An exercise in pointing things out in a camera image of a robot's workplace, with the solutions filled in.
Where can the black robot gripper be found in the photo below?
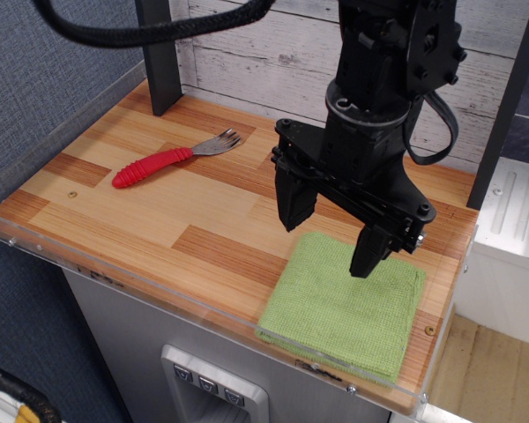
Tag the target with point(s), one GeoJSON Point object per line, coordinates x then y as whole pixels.
{"type": "Point", "coordinates": [356, 161]}

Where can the green cloth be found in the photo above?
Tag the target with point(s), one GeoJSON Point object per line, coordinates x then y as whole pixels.
{"type": "Point", "coordinates": [319, 311]}

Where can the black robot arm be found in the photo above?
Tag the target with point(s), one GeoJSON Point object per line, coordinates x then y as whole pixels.
{"type": "Point", "coordinates": [395, 56]}

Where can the white toy sink unit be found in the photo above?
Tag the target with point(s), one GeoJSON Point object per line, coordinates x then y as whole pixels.
{"type": "Point", "coordinates": [493, 288]}

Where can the silver dispenser button panel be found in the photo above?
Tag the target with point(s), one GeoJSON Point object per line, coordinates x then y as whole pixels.
{"type": "Point", "coordinates": [211, 388]}

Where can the grey toy fridge cabinet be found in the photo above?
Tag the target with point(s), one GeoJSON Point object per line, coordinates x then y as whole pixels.
{"type": "Point", "coordinates": [133, 334]}

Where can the black and yellow object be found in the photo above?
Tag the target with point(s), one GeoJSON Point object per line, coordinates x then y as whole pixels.
{"type": "Point", "coordinates": [20, 402]}

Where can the red handled metal fork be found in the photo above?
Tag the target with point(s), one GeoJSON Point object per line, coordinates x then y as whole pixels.
{"type": "Point", "coordinates": [140, 169]}

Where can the dark grey right post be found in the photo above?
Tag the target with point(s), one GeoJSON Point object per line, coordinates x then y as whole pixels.
{"type": "Point", "coordinates": [512, 94]}

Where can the dark grey post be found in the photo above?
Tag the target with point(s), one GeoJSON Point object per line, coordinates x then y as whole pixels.
{"type": "Point", "coordinates": [161, 64]}
{"type": "Point", "coordinates": [512, 94]}

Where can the dark grey left post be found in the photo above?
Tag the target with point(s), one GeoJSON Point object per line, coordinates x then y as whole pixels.
{"type": "Point", "coordinates": [161, 64]}

